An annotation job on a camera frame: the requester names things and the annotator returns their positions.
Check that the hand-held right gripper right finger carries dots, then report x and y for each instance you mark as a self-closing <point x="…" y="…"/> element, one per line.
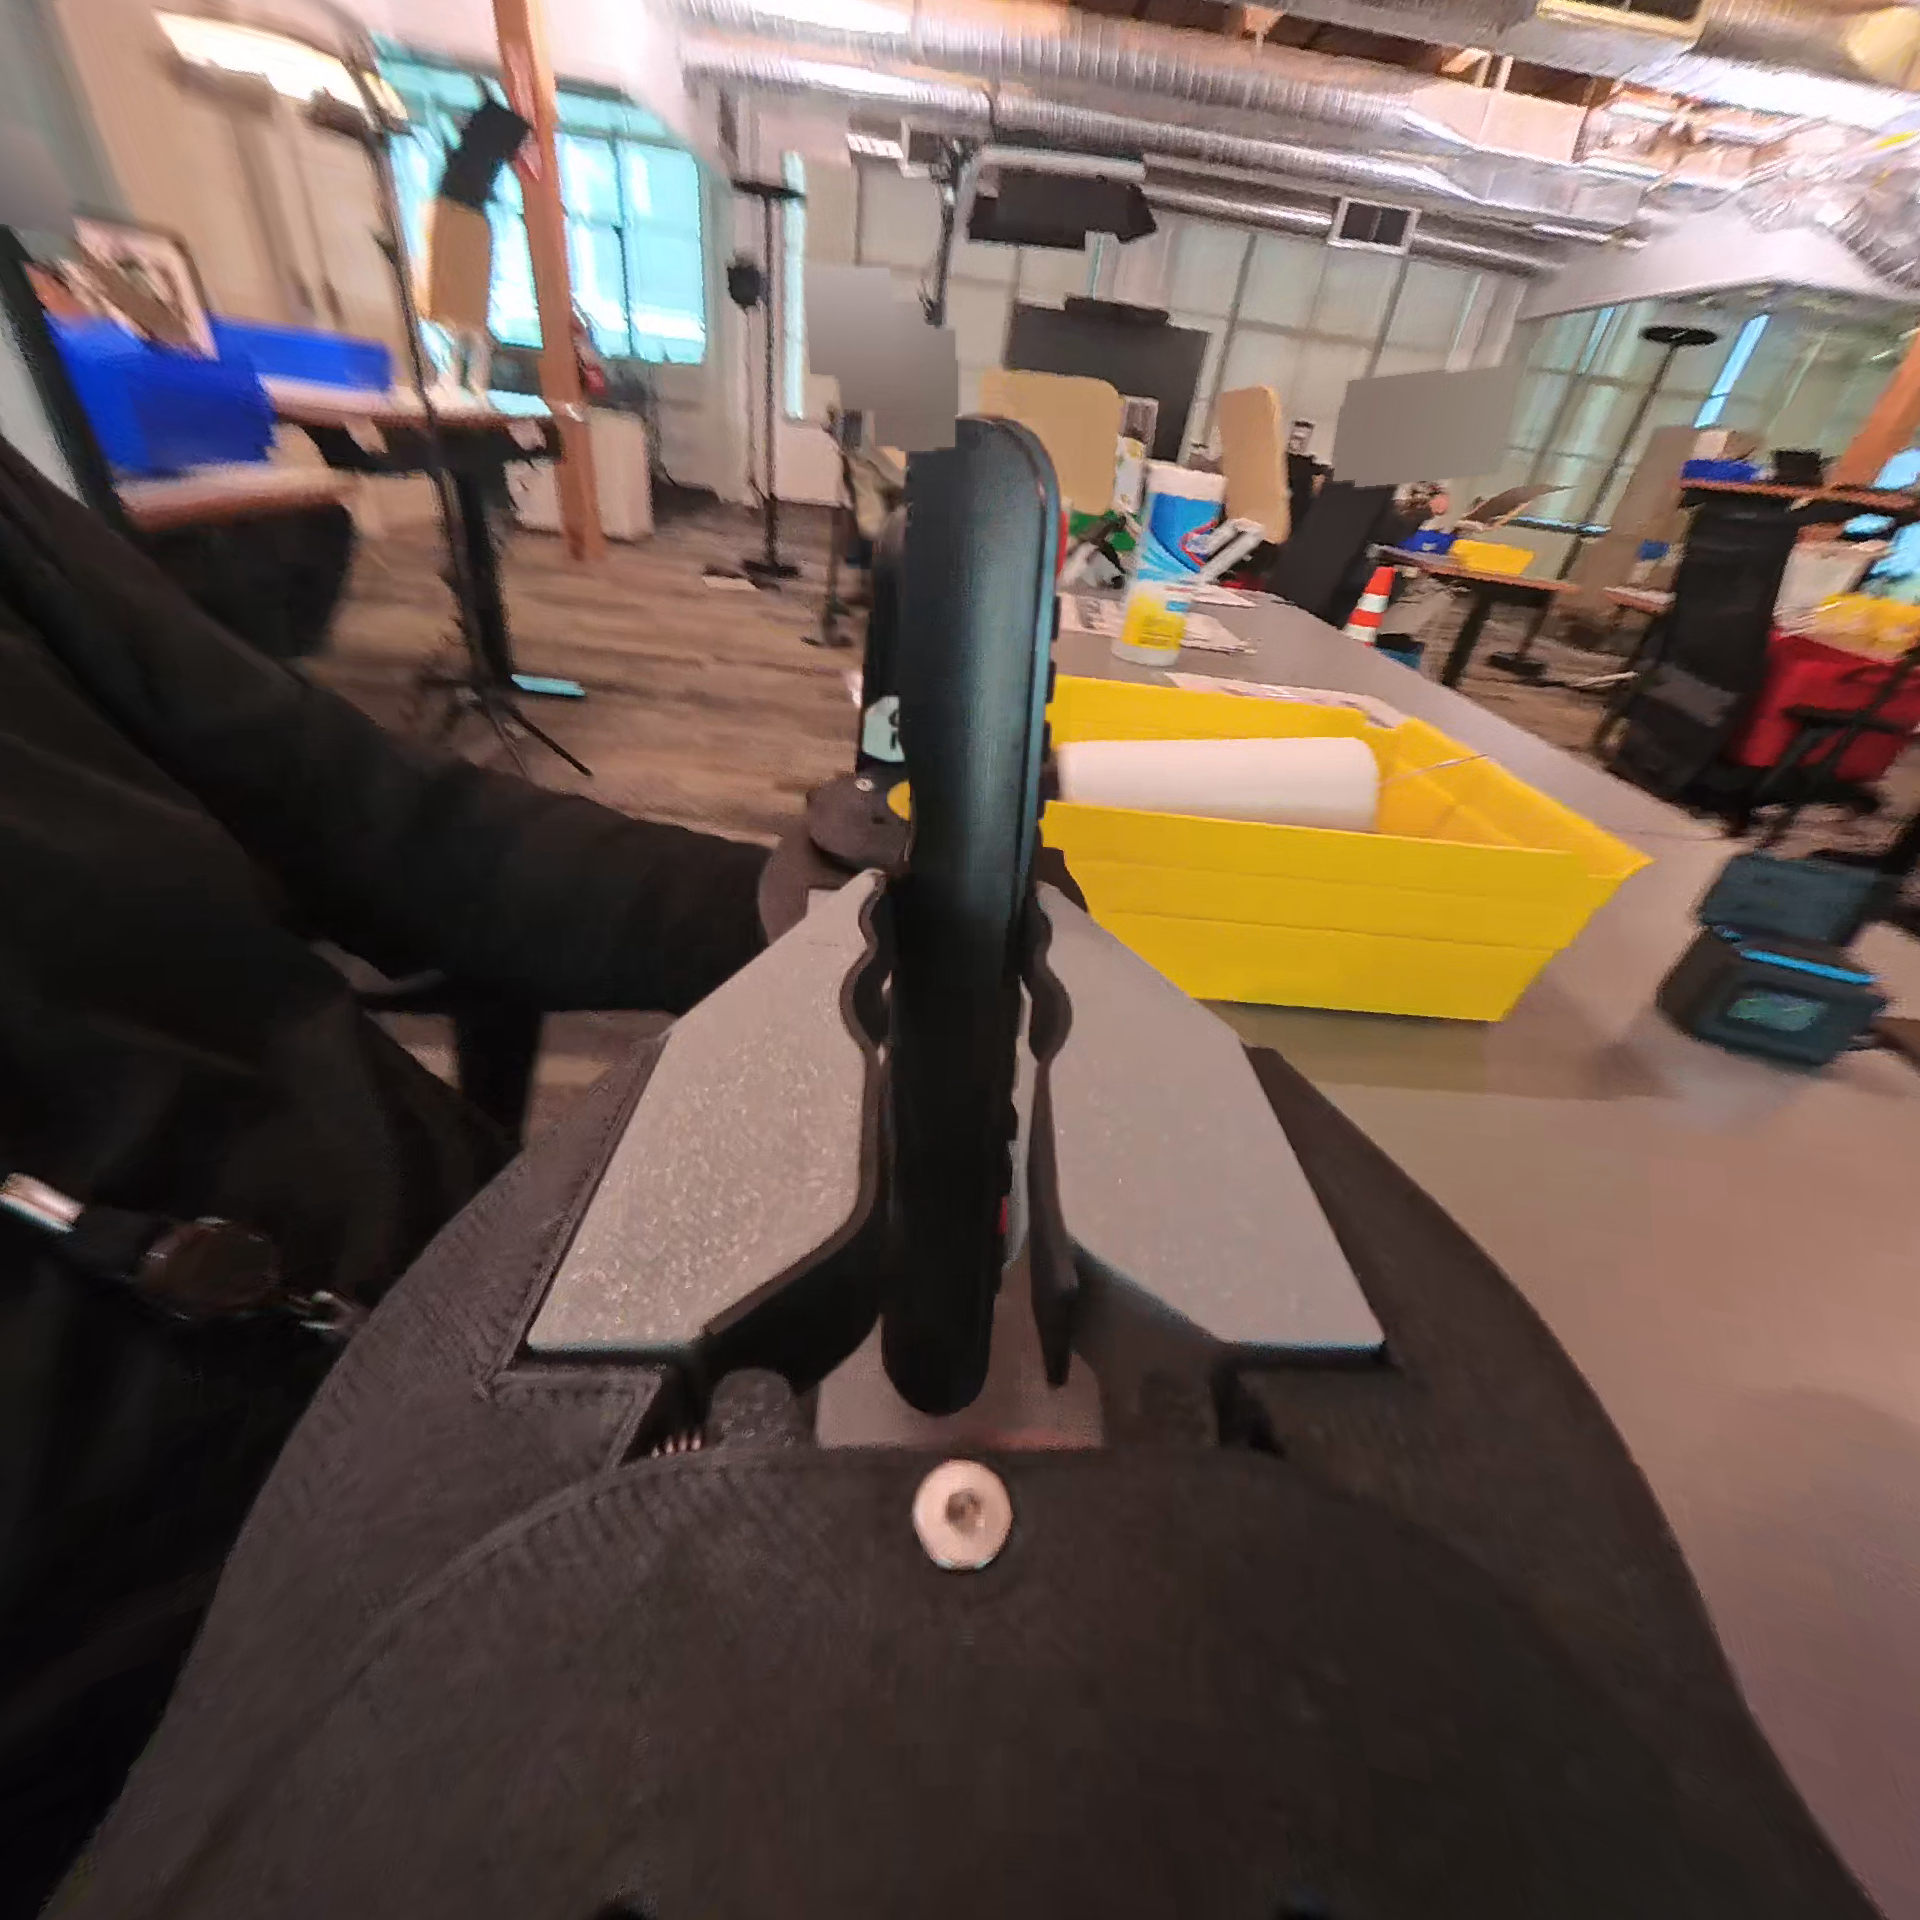
<point x="1200" y="1184"/>

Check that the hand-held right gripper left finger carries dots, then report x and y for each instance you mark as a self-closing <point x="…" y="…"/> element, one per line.
<point x="706" y="1172"/>

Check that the black remote control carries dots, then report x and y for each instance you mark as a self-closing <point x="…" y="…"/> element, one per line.
<point x="967" y="751"/>

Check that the yellow plastic bin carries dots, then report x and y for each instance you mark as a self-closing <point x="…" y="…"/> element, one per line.
<point x="1320" y="915"/>

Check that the person's left forearm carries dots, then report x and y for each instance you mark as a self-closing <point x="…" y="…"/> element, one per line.
<point x="451" y="869"/>

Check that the white disinfecting wipes canister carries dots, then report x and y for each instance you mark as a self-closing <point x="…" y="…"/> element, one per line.
<point x="1172" y="557"/>

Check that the tan padded chair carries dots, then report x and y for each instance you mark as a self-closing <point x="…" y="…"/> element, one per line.
<point x="1074" y="421"/>
<point x="1253" y="451"/>

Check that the black tripod stand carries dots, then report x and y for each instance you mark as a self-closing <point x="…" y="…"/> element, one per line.
<point x="451" y="494"/>

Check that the orange traffic cone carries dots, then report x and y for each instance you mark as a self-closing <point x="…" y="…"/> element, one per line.
<point x="1368" y="599"/>

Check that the black teal charging case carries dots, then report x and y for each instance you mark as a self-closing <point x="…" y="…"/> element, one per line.
<point x="1786" y="974"/>

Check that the red storage cart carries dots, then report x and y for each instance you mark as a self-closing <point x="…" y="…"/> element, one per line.
<point x="1816" y="691"/>

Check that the blue storage bin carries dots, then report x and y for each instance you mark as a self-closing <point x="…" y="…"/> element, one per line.
<point x="165" y="405"/>

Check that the black wall television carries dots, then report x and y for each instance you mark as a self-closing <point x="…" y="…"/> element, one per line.
<point x="1110" y="352"/>

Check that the wooden support post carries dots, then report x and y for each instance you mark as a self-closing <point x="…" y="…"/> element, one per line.
<point x="548" y="301"/>

